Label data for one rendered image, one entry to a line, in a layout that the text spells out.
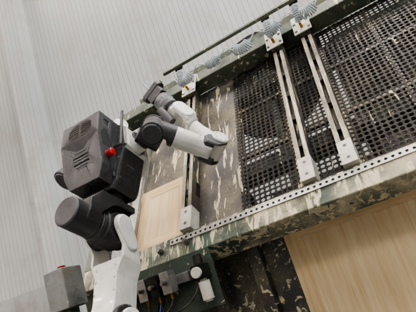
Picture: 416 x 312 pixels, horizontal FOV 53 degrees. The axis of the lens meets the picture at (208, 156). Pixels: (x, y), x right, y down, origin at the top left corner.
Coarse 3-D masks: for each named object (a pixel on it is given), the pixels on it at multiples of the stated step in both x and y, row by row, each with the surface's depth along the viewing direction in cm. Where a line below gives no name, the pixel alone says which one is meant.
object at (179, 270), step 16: (192, 256) 178; (208, 256) 174; (144, 272) 187; (160, 272) 184; (176, 272) 180; (192, 272) 167; (208, 272) 169; (144, 288) 174; (160, 288) 173; (176, 288) 172; (192, 288) 176; (208, 288) 167; (144, 304) 185; (160, 304) 172; (176, 304) 178; (192, 304) 175; (208, 304) 172
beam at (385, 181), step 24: (384, 168) 150; (408, 168) 145; (312, 192) 162; (336, 192) 156; (360, 192) 151; (384, 192) 151; (408, 192) 151; (264, 216) 168; (288, 216) 161; (312, 216) 161; (336, 216) 161; (168, 240) 191; (192, 240) 182; (216, 240) 174; (240, 240) 172; (264, 240) 172; (144, 264) 190
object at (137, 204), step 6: (150, 150) 259; (150, 156) 256; (144, 180) 239; (144, 186) 236; (144, 192) 234; (138, 198) 228; (132, 204) 227; (138, 204) 224; (138, 210) 222; (132, 216) 220; (138, 216) 219; (132, 222) 217; (138, 222) 217
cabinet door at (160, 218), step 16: (160, 192) 224; (176, 192) 216; (144, 208) 223; (160, 208) 215; (176, 208) 208; (144, 224) 214; (160, 224) 207; (176, 224) 200; (144, 240) 206; (160, 240) 199
